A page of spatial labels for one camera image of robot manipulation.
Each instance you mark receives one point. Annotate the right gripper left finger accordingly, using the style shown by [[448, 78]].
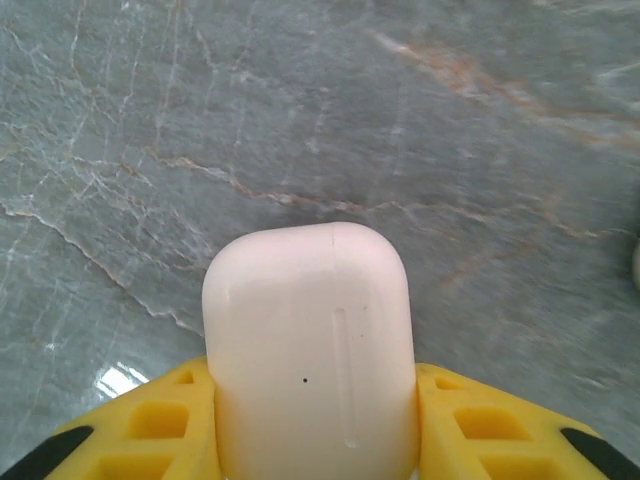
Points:
[[150, 440]]

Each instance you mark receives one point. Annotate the white earbud charging case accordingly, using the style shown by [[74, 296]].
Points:
[[636, 265], [310, 325]]

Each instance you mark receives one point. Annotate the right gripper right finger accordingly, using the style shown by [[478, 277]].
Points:
[[500, 440]]

